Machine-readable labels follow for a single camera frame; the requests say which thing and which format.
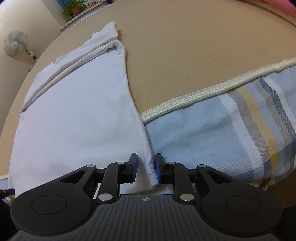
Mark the potted green plant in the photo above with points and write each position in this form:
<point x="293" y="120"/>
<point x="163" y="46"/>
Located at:
<point x="72" y="8"/>

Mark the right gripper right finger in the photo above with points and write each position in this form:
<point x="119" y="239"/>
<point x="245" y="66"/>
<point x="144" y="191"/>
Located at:
<point x="225" y="203"/>

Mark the beige mattress pad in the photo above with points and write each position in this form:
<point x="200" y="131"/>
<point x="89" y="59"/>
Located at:
<point x="174" y="48"/>

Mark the pink quilt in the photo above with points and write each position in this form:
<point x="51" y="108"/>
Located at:
<point x="279" y="7"/>

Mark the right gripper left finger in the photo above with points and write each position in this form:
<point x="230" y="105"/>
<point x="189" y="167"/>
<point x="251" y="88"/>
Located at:
<point x="67" y="202"/>

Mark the plaid bed sheet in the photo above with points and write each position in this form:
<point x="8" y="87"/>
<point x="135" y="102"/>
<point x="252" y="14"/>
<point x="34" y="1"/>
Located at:
<point x="247" y="133"/>

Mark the white long-sleeve shirt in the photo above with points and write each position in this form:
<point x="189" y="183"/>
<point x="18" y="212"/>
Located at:
<point x="79" y="111"/>

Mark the white standing fan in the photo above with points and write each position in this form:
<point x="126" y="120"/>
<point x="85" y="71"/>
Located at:
<point x="16" y="42"/>

